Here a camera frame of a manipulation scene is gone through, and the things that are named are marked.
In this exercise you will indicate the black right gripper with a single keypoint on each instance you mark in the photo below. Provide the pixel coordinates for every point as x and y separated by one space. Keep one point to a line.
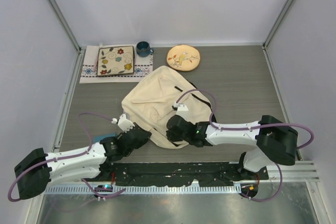
172 137

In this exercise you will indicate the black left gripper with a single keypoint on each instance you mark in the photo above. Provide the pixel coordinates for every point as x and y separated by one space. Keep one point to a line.
144 141

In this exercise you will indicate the cream canvas backpack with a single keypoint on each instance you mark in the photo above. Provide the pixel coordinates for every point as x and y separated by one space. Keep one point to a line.
149 104

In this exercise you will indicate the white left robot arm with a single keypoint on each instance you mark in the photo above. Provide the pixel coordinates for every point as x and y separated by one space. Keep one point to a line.
39 170

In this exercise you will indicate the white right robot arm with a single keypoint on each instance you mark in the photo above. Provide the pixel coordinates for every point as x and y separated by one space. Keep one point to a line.
273 141

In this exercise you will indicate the white embroidered placemat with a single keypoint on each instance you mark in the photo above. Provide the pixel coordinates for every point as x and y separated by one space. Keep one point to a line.
143 66

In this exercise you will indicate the round bird ceramic plate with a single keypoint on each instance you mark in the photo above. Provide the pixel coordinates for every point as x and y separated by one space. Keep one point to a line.
183 58

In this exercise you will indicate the square floral ceramic plate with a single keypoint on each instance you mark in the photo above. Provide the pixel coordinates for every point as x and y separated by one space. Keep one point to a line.
114 61

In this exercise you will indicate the dark blue ceramic mug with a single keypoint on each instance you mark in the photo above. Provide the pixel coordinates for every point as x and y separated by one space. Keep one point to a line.
144 49

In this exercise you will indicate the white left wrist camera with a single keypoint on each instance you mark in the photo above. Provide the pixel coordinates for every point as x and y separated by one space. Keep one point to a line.
123 122

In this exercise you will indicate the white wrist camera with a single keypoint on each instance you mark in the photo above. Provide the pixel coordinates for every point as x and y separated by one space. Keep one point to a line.
123 122
181 109

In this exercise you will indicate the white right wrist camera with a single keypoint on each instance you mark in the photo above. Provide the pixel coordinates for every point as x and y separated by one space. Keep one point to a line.
181 109

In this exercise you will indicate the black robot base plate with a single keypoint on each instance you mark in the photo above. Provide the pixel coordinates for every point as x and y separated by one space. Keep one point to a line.
177 174

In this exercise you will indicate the white slotted cable duct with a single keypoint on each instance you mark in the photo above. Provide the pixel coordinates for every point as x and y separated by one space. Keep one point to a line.
194 188

